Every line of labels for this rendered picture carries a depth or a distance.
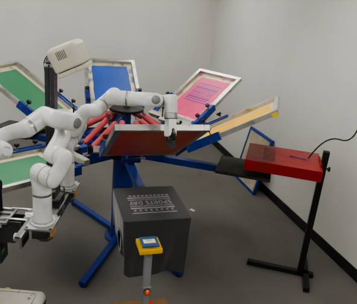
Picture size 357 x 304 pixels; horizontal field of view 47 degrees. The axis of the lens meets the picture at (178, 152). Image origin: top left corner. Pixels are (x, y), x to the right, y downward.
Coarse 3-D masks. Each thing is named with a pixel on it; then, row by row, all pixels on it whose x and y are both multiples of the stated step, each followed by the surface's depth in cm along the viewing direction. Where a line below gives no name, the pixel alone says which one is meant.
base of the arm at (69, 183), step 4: (72, 164) 246; (72, 168) 247; (68, 172) 245; (72, 172) 248; (68, 176) 246; (72, 176) 249; (64, 180) 247; (68, 180) 247; (72, 180) 250; (60, 184) 248; (64, 184) 248; (68, 184) 248; (72, 184) 250; (76, 184) 254; (60, 188) 247; (68, 188) 247; (72, 188) 249
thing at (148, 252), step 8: (136, 240) 236; (144, 248) 230; (152, 248) 230; (160, 248) 231; (144, 256) 237; (152, 256) 236; (144, 264) 238; (144, 272) 238; (144, 280) 240; (144, 288) 241; (144, 296) 244
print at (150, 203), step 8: (128, 200) 282; (136, 200) 283; (144, 200) 284; (152, 200) 285; (160, 200) 286; (168, 200) 287; (136, 208) 273; (144, 208) 274; (152, 208) 275; (160, 208) 276; (168, 208) 277
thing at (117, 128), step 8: (112, 128) 247; (120, 128) 238; (128, 128) 239; (136, 128) 241; (144, 128) 242; (152, 128) 243; (160, 128) 245; (184, 128) 249; (192, 128) 251; (200, 128) 252; (208, 128) 254; (112, 136) 251; (200, 136) 268; (112, 144) 273; (104, 152) 297; (176, 152) 317
